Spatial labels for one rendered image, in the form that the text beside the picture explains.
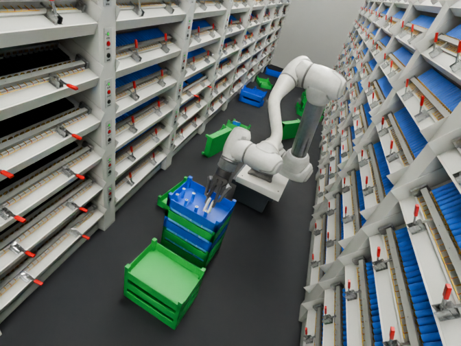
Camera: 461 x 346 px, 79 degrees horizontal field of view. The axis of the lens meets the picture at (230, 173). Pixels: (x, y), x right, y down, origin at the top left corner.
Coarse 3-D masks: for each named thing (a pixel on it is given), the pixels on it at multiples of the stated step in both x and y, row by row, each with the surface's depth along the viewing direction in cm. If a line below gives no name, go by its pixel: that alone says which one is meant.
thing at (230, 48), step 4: (232, 36) 283; (224, 40) 267; (228, 40) 275; (232, 40) 284; (236, 40) 283; (224, 44) 259; (228, 44) 266; (232, 44) 280; (236, 44) 284; (240, 44) 284; (224, 48) 260; (228, 48) 265; (232, 48) 272; (236, 48) 273; (224, 52) 251; (228, 52) 260; (232, 52) 265; (236, 52) 285; (224, 56) 248; (228, 56) 265; (220, 60) 245
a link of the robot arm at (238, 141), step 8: (240, 128) 126; (232, 136) 127; (240, 136) 125; (248, 136) 127; (224, 144) 130; (232, 144) 126; (240, 144) 125; (248, 144) 125; (224, 152) 129; (232, 152) 126; (240, 152) 125; (232, 160) 128; (240, 160) 127
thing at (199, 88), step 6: (204, 72) 238; (210, 78) 239; (198, 84) 225; (210, 84) 242; (192, 90) 214; (198, 90) 220; (186, 96) 204; (192, 96) 210; (180, 102) 192; (186, 102) 207
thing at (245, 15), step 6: (252, 0) 263; (252, 6) 271; (240, 12) 270; (246, 12) 268; (246, 18) 270; (246, 30) 284; (240, 36) 281; (240, 48) 288; (234, 54) 291; (240, 54) 298; (234, 72) 303; (234, 78) 314; (228, 90) 313; (222, 108) 327
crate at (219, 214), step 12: (180, 192) 153; (168, 204) 142; (180, 204) 139; (192, 204) 148; (204, 204) 150; (216, 204) 152; (228, 204) 151; (192, 216) 139; (216, 216) 145; (216, 228) 135
